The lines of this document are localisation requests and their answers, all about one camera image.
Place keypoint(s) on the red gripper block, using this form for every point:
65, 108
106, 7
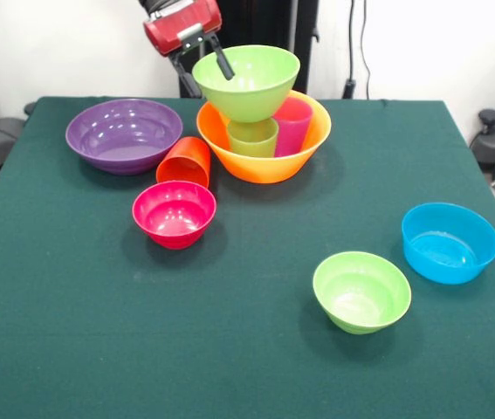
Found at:
181, 28

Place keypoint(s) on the large green bowl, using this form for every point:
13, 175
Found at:
251, 96

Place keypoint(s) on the green cup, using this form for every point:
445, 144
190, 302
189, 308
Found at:
253, 142

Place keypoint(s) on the purple cup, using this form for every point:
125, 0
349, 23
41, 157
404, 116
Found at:
293, 131

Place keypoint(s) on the large orange bowl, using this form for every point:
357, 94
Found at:
269, 168

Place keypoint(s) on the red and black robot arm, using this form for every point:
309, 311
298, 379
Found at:
162, 5

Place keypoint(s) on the red-orange cup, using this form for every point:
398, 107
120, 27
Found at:
186, 163

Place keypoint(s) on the purple bowl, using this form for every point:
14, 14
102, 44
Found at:
125, 135

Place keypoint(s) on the pink bowl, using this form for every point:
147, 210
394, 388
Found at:
174, 218

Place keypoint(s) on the dark green table cloth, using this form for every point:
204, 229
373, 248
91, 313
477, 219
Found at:
142, 327

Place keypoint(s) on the small green bowl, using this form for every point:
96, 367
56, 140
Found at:
360, 297

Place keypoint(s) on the blue bowl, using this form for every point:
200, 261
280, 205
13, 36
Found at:
448, 244

